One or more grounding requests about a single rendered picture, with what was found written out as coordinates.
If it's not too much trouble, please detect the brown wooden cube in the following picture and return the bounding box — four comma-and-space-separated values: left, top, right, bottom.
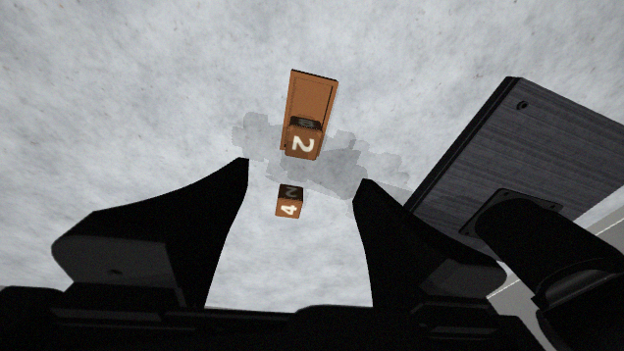
275, 184, 303, 219
285, 116, 323, 161

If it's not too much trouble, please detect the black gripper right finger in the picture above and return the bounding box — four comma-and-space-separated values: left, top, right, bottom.
352, 178, 507, 334

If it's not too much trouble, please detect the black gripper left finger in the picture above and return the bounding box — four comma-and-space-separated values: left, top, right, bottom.
48, 157, 249, 321

